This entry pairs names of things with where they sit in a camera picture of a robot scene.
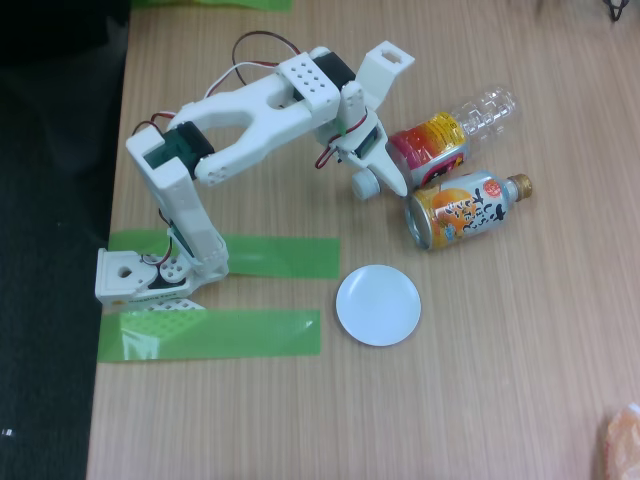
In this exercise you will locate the clear plastic bottle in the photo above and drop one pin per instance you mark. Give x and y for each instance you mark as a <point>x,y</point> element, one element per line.
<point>440,140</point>

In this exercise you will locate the orange juice bottle can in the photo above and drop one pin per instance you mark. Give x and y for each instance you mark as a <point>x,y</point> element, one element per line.
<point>465,210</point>

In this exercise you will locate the green paper label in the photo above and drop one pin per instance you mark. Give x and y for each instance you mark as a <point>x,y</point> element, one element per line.
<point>341,129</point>

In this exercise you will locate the green tape strip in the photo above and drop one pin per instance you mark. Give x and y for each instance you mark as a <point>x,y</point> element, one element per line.
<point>240,335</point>
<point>210,4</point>
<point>290,257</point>

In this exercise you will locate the small white round plate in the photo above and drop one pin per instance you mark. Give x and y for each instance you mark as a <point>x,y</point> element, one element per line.
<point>378,305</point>

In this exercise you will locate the orange translucent plastic bag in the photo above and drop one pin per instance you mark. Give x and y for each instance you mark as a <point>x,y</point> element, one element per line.
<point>625,440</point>

